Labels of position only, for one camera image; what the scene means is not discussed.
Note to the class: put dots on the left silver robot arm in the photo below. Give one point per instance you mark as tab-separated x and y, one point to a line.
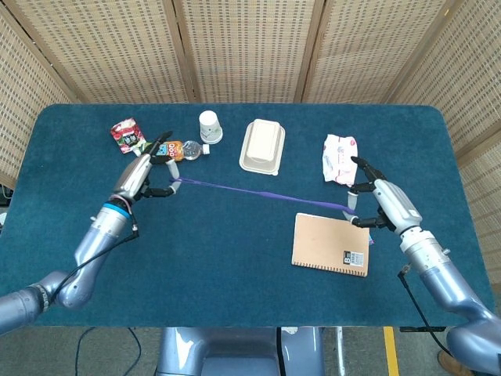
98	243

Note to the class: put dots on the purple stretchy cord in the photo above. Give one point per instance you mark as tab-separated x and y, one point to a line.
266	194

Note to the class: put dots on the beige takeout food container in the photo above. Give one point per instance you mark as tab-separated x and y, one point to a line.
260	145

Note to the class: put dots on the kraft spiral notebook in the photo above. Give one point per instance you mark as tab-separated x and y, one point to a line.
329	243

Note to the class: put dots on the red snack pouch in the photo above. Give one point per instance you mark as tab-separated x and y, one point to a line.
125	135

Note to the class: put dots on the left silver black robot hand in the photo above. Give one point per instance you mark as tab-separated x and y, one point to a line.
135	174

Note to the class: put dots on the white table leg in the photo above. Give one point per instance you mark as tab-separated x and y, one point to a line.
340	348

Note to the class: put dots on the white tissue pack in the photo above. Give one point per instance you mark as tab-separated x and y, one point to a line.
338	152

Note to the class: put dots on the orange label plastic bottle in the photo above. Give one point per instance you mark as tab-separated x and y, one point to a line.
192	150

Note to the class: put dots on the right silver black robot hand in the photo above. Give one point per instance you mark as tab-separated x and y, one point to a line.
395	205

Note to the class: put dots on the teal felt table cover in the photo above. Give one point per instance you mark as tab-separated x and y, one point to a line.
215	243

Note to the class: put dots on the small brown object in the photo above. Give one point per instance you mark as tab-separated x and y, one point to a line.
450	362

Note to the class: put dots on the small purple scrap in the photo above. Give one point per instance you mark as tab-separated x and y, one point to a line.
371	241

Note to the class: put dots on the white floral paper cup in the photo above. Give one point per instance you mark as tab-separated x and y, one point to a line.
209	127

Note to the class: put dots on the woven wicker folding screen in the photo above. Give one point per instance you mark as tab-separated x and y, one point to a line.
250	47

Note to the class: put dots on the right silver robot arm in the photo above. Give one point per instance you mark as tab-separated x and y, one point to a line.
450	286

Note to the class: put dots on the silver robot torso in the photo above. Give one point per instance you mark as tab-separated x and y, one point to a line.
235	348

